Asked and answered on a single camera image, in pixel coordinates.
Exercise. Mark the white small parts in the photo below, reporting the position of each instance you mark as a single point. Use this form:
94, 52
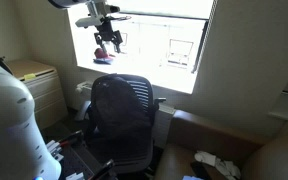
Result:
54, 150

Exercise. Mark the white crumpled cloth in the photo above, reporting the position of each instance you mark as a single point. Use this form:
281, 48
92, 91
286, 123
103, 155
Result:
205, 157

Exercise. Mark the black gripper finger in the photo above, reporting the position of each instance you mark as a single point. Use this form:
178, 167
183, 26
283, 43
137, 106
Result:
118, 41
99, 39

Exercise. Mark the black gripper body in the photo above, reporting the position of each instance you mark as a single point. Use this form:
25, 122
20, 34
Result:
108, 30

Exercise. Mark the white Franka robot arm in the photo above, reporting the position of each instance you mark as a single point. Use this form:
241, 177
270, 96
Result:
7, 126

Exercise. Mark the yellow sticky note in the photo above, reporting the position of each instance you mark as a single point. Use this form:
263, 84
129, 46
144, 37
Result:
29, 76

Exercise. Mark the black flat item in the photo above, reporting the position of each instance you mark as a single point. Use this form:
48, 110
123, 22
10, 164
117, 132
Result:
199, 168

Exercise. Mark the black mesh office chair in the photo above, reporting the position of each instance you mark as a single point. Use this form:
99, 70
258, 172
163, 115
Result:
142, 90

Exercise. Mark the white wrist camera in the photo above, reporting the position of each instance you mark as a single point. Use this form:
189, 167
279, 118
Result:
87, 21

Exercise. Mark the blue shirt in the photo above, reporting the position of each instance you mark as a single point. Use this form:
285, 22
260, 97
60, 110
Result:
190, 178

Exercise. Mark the dark window blind wand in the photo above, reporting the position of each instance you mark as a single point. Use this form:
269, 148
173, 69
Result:
200, 46

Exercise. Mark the beige drawer cabinet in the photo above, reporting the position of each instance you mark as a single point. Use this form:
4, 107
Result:
44, 93

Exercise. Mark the blue folded cloth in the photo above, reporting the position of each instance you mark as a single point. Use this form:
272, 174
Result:
102, 61

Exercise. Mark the red hat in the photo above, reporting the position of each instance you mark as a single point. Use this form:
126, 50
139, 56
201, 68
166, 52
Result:
100, 53

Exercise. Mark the white small block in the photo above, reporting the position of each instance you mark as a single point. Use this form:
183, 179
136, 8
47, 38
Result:
74, 176

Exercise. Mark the black jacket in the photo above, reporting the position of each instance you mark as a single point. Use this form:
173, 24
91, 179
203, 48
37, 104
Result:
117, 110

